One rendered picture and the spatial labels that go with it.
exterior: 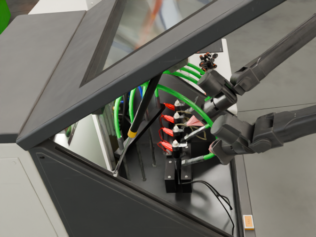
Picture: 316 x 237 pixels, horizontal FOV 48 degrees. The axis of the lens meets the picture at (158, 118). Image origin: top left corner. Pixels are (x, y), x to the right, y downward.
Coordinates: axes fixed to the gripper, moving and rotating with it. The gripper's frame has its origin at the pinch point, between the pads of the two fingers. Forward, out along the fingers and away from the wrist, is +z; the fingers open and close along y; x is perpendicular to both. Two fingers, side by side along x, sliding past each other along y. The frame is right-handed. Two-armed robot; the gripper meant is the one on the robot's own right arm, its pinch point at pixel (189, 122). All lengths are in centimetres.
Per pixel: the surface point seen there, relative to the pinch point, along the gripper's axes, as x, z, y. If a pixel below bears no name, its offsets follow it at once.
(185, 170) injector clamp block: 1.4, 18.2, -14.9
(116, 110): 7.4, 10.7, 21.4
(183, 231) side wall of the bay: 34.1, 2.5, -12.9
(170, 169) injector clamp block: 1.8, 22.2, -11.0
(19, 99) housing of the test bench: 32, 5, 45
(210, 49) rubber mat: -92, 27, -7
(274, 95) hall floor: -189, 71, -102
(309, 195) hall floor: -81, 47, -125
